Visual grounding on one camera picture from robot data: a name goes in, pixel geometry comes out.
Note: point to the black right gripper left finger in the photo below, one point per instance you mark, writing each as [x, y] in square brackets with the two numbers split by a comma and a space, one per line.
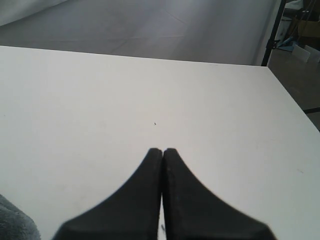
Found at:
[131, 213]

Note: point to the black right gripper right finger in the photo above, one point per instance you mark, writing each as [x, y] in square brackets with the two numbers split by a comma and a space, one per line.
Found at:
[192, 212]

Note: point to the grey-blue fleece towel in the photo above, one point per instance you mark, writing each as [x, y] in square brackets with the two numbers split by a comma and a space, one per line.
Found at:
[15, 224]

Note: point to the dark teal cloth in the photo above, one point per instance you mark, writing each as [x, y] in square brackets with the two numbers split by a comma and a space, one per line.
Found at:
[287, 45]

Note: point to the grey backdrop cloth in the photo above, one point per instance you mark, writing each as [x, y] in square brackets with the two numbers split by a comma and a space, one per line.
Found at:
[216, 31]

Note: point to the black backdrop stand pole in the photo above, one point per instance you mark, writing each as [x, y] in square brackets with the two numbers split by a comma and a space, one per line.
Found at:
[271, 41]

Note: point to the white board in background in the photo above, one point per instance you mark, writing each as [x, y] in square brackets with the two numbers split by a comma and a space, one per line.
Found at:
[300, 53]

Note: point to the cardboard box in background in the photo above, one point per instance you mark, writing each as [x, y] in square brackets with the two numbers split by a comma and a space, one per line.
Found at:
[309, 33]

